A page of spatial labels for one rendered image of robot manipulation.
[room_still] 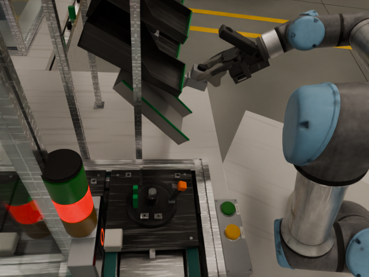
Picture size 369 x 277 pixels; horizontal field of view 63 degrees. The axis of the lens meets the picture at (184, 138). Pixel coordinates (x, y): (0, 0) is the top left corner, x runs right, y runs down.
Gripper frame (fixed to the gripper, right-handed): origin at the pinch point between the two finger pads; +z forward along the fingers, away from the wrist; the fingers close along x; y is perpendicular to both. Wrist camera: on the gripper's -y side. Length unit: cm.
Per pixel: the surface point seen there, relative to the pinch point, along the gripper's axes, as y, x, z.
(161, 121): 3.2, -12.1, 14.3
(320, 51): 155, 245, -73
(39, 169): -25, -60, 7
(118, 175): 7.5, -23.1, 30.8
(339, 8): 175, 368, -132
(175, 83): -4.3, -9.1, 5.0
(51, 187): -23, -60, 8
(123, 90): -10.9, -13.0, 17.5
